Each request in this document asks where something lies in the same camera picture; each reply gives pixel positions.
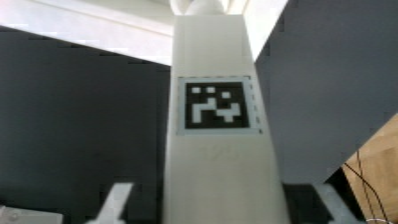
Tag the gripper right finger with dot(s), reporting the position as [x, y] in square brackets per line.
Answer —
[317, 206]

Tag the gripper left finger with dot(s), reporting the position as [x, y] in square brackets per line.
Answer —
[130, 205]

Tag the white desk leg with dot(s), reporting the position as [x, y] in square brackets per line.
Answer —
[223, 188]

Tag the white desk top tray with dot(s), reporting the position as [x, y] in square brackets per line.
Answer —
[125, 26]

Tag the wooden floor board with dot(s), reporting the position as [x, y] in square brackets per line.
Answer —
[370, 170]

